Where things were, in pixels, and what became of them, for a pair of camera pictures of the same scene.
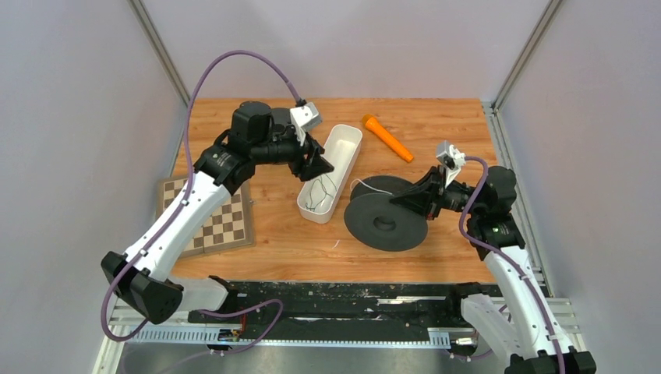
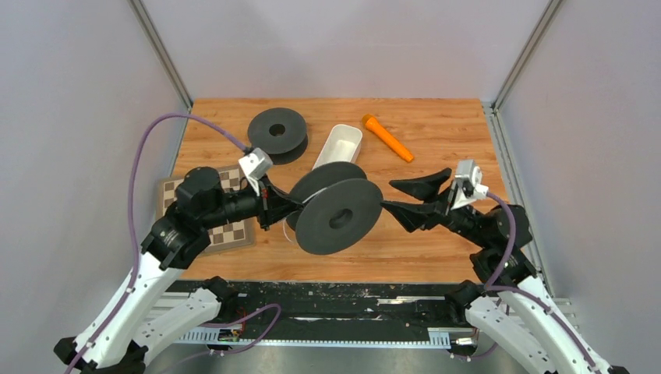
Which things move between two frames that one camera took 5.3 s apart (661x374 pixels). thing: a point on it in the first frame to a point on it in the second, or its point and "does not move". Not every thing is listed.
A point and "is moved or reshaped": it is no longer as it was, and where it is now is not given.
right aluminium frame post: [549, 13] does not move
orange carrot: [376, 126] does not move
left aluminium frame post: [154, 37] does not move
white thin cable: [369, 187] to [288, 216]
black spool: [376, 223] is moved or reshaped
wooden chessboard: [227, 227] does not move
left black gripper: [314, 165] to [272, 206]
